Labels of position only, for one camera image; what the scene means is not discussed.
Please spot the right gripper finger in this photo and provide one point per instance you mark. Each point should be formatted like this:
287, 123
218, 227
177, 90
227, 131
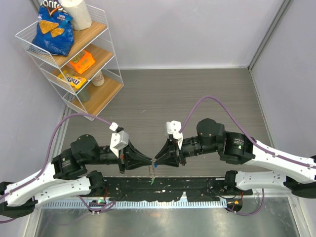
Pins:
168, 159
168, 151

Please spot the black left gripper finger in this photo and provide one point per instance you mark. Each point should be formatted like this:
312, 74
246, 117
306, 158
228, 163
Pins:
132, 164
135, 155

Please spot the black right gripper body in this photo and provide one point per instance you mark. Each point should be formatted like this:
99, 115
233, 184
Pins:
179, 153

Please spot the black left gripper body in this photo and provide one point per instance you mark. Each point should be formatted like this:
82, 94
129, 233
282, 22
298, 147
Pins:
126, 154

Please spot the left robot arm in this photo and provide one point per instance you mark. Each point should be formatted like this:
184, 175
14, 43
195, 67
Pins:
66, 175

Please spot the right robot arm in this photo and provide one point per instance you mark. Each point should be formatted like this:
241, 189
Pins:
283, 170

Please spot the beige paper cup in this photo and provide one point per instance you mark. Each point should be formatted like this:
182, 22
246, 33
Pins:
98, 79

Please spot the yellow M&Ms candy bag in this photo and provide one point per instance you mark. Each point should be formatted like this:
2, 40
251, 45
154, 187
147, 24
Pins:
75, 81

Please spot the orange Reeses candy bag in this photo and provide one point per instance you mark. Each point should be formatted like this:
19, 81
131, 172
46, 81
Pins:
81, 62

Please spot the blue Doritos chip bag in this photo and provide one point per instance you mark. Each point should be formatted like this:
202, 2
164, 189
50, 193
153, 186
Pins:
54, 29

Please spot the paper towel roll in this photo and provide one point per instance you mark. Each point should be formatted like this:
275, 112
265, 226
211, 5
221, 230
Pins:
79, 12

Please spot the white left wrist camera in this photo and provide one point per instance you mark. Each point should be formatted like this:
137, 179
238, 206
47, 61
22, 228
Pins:
119, 138

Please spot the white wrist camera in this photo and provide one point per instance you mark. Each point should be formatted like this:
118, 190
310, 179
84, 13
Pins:
119, 138
173, 128

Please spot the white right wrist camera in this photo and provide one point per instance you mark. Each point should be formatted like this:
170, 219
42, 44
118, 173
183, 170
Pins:
173, 128

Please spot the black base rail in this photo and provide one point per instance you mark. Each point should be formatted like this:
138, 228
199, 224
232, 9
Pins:
166, 189

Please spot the white slotted cable duct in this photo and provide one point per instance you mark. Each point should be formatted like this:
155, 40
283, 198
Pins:
182, 203

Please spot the white wire shelf rack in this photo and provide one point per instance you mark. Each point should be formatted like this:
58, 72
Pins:
89, 77

